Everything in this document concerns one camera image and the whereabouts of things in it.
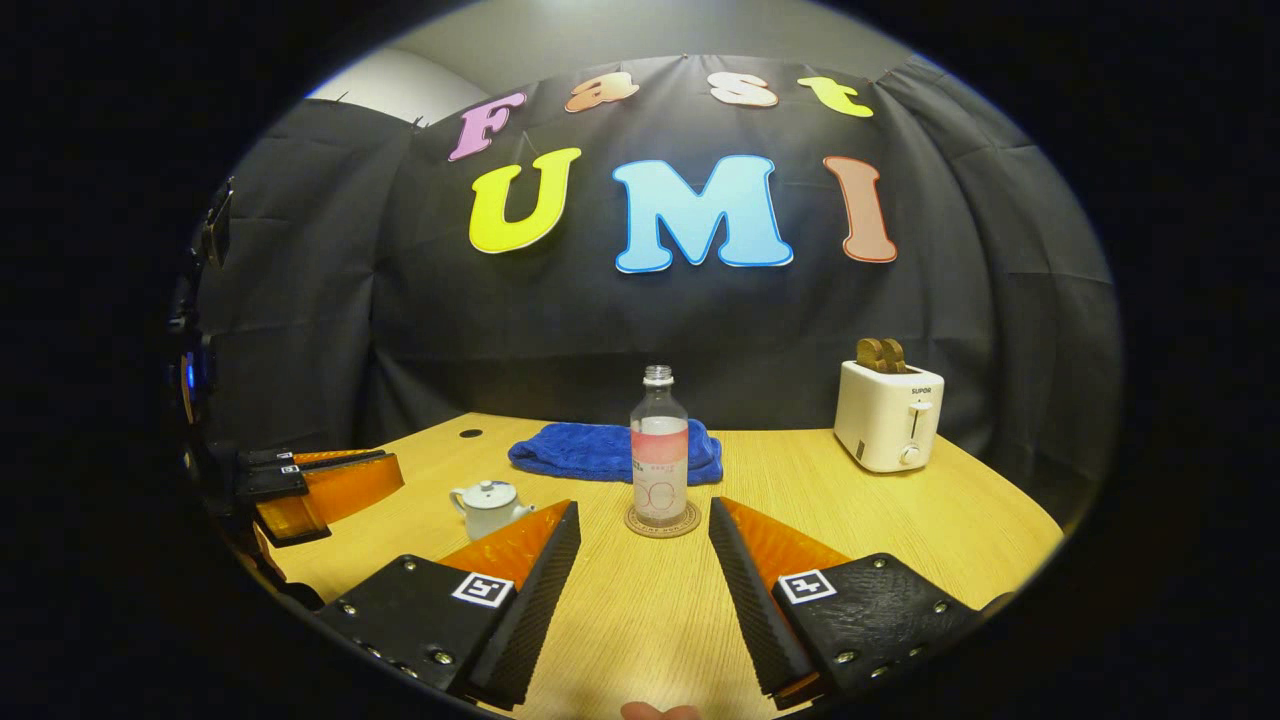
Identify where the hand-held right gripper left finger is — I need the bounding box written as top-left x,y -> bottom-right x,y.
315,500 -> 582,711

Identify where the blue towel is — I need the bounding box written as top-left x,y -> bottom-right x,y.
507,420 -> 724,486

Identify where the clear water bottle pink label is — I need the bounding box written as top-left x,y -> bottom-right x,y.
629,365 -> 691,524

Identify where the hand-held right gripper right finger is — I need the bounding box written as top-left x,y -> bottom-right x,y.
708,497 -> 986,711

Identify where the white ceramic teacup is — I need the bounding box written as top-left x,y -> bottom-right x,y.
449,480 -> 536,541

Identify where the white toaster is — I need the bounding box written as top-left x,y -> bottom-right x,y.
833,360 -> 945,474

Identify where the round cork coaster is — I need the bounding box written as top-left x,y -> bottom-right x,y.
625,500 -> 703,540

